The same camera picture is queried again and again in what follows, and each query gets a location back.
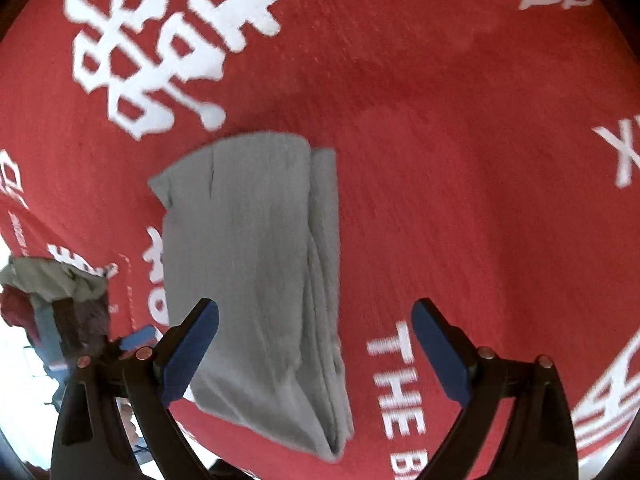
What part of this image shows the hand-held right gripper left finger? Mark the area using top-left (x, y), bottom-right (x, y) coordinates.
top-left (50, 298), bottom-right (220, 480)

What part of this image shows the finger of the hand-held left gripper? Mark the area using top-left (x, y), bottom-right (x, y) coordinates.
top-left (102, 325), bottom-right (157, 359)

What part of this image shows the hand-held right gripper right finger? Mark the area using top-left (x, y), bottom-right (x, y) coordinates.
top-left (411, 298), bottom-right (582, 480)

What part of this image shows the grey knit garment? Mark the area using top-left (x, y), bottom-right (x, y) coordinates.
top-left (148, 131), bottom-right (356, 463)

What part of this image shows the red printed blanket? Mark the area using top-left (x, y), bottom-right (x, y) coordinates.
top-left (0, 0), bottom-right (640, 480)

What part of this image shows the pile of clothes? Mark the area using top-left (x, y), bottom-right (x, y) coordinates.
top-left (0, 255), bottom-right (118, 376)

